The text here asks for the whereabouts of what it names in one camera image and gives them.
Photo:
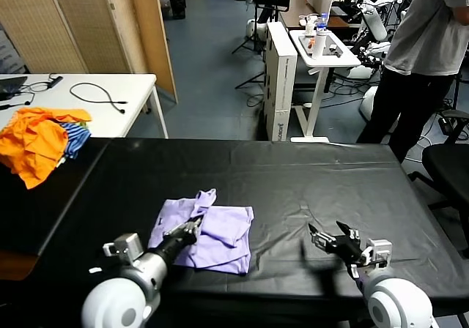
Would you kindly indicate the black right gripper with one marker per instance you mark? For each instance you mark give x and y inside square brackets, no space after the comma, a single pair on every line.
[346,249]

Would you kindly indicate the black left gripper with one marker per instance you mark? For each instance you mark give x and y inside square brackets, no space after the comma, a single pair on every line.
[172,245]

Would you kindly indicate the lavender t-shirt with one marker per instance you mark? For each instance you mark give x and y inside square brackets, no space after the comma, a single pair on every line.
[220,240]

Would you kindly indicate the bare person forearm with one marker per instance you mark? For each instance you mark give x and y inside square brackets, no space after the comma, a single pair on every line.
[461,13]

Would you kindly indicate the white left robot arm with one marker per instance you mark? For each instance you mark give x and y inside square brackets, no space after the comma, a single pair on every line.
[121,302]

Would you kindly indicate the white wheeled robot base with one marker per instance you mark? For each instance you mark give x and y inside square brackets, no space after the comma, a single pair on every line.
[361,71]

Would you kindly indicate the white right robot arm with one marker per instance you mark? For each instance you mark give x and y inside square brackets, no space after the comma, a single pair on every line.
[395,302]

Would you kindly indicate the small white robot base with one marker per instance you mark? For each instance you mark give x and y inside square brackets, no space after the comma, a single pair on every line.
[256,29]

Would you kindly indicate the black office chair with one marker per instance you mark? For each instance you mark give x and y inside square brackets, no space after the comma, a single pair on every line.
[447,159]

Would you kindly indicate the white table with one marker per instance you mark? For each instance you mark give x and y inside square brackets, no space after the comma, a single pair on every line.
[102,123]

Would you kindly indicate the blue striped garment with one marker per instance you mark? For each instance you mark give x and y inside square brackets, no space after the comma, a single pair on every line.
[75,141]

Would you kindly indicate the tall white cardboard box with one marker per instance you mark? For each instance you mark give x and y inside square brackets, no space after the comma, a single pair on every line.
[282,97]

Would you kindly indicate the white standing desk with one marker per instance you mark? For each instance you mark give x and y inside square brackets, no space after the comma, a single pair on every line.
[318,86]

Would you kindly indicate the orange garment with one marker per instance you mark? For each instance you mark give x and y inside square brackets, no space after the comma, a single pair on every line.
[33,142]

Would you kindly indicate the white tumbler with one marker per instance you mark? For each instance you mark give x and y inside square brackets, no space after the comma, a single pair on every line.
[317,45]

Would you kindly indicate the grey tray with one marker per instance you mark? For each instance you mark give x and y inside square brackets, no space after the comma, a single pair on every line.
[334,40]

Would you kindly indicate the black tripod stand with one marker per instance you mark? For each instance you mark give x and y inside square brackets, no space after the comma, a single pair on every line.
[254,41]

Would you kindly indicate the small white container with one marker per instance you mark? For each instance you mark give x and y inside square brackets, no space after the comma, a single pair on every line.
[309,26]

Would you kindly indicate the clear water bottle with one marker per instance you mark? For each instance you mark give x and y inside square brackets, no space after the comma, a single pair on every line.
[321,21]

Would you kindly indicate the white humanoid robot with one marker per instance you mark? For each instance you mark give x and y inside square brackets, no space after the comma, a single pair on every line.
[375,22]

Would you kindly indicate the person in grey shirt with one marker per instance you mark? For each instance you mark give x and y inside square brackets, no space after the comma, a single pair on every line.
[421,31]

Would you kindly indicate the black bin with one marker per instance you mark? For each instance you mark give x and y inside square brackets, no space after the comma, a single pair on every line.
[178,9]

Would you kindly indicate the brown wooden desk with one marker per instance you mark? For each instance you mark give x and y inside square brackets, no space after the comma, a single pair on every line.
[293,17]

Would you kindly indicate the black laptop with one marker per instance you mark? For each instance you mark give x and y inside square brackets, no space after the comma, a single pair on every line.
[9,86]

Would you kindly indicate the wooden partition screen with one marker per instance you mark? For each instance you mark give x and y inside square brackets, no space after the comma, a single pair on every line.
[73,24]

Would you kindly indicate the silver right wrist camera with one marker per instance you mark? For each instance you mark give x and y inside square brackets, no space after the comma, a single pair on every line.
[379,251]

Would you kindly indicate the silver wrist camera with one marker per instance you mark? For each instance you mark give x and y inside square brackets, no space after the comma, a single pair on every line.
[126,247]
[379,251]

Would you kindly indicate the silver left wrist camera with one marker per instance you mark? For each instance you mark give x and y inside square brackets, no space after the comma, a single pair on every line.
[126,247]

